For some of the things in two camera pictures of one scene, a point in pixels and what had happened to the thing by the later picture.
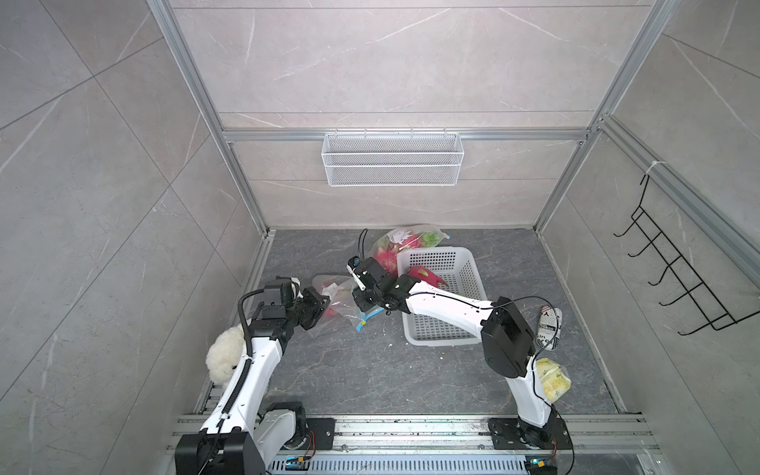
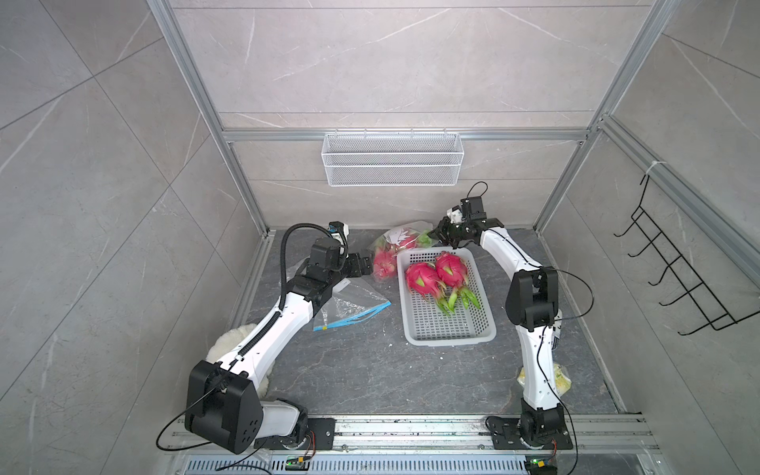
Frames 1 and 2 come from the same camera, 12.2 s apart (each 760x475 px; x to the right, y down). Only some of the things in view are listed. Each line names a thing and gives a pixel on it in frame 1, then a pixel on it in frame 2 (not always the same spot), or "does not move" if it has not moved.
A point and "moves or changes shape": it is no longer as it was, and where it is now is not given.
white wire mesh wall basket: x=391 y=159 does not move
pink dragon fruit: x=427 y=276 -> x=452 y=274
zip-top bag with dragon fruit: x=385 y=246 does not move
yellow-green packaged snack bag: x=554 y=381 does not move
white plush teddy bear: x=225 y=354 does not move
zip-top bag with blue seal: x=341 y=310 moves or changes shape
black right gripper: x=359 y=297 -> x=440 y=233
